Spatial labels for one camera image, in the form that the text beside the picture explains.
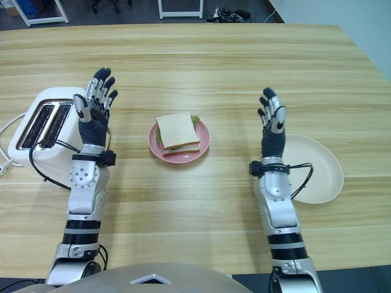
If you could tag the robot body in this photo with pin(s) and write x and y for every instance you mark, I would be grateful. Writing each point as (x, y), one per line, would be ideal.
(146, 282)

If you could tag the bread slice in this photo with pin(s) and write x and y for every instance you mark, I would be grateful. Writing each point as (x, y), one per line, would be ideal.
(183, 150)
(177, 129)

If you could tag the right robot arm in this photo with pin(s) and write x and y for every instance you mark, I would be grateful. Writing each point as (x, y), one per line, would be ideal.
(278, 198)

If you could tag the cream plate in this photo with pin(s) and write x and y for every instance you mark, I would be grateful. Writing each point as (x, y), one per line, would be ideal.
(317, 171)

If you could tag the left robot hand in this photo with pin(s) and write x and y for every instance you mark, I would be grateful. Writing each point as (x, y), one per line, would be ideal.
(93, 131)

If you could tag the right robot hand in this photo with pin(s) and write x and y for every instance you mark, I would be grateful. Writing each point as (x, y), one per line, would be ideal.
(272, 143)

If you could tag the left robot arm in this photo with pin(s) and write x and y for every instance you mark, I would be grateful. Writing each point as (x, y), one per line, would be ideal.
(84, 195)

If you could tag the white table frame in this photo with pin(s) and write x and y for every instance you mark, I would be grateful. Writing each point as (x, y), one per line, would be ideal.
(180, 13)
(58, 13)

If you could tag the black office chair base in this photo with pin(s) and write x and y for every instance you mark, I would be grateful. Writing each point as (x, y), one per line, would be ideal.
(117, 4)

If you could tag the pink plate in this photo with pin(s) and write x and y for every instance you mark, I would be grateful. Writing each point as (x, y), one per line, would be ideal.
(204, 137)

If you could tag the cream toaster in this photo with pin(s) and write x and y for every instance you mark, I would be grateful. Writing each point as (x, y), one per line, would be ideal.
(62, 97)

